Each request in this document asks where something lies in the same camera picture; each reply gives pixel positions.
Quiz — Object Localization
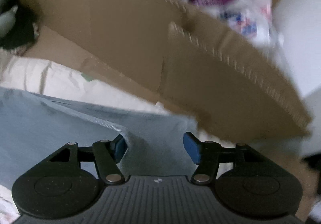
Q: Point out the blue denim drawstring shorts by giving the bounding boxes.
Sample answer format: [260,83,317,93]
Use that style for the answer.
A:
[1,88,197,188]

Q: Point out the black garment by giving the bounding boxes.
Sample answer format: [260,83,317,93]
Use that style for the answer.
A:
[1,0,39,55]

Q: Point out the white patterned bed sheet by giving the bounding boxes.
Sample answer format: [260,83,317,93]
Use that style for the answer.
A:
[1,50,170,115]

